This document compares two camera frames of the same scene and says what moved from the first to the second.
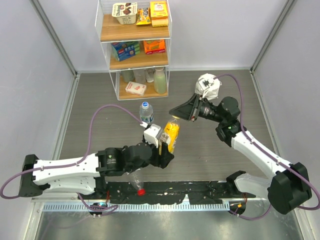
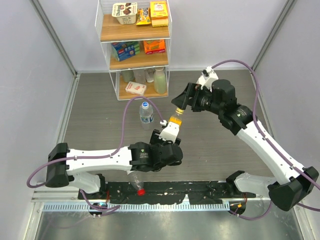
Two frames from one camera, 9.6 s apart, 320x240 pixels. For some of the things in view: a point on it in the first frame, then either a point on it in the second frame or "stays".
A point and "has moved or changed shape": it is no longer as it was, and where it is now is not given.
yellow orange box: x=159 y=12 stays
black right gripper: x=190 y=109 -> x=192 y=90
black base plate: x=201 y=192 stays
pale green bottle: x=159 y=81 stays
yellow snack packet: x=143 y=16 stays
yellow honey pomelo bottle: x=170 y=134 has moved or changed shape
